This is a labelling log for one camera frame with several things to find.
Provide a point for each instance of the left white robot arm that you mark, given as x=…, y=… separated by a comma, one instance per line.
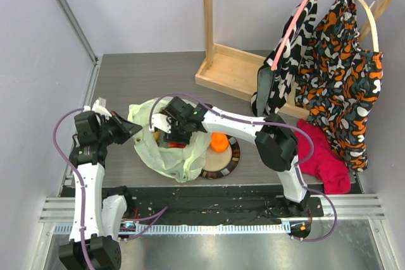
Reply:
x=93, y=241

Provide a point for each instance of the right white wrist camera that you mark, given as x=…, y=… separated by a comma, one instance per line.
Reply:
x=160, y=122

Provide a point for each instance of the wooden clothes rack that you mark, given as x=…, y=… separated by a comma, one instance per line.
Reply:
x=233, y=71

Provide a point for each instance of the fake lemon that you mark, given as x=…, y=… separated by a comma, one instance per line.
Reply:
x=156, y=135

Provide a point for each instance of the orange black patterned garment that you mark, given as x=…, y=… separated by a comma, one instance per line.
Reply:
x=339, y=82

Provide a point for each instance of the black white patterned garment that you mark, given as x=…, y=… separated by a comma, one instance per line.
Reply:
x=275, y=86

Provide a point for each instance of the red cloth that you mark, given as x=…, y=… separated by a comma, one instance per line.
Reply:
x=325, y=164

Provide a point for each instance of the green avocado plastic bag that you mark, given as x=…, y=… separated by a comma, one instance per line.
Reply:
x=183, y=165

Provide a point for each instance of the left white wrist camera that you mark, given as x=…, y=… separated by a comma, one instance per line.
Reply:
x=99, y=107

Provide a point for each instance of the cream clothes hanger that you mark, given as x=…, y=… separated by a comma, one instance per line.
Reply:
x=370, y=27

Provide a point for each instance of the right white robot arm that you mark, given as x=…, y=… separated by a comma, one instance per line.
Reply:
x=276, y=143

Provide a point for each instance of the patterned rim ceramic plate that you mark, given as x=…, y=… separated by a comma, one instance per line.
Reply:
x=219, y=165

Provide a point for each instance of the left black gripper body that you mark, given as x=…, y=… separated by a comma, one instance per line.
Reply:
x=110, y=131

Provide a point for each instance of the fake red cherry bunch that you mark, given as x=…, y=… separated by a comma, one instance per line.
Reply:
x=175, y=145

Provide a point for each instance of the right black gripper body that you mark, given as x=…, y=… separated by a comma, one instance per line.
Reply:
x=174, y=132

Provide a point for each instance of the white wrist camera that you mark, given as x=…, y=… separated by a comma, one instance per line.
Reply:
x=99, y=107
x=160, y=122

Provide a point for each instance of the white slotted cable duct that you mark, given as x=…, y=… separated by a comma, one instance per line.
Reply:
x=65, y=229

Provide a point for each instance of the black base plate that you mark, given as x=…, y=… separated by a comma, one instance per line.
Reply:
x=216, y=205

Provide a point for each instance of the fake orange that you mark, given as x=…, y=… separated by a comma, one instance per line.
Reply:
x=219, y=142

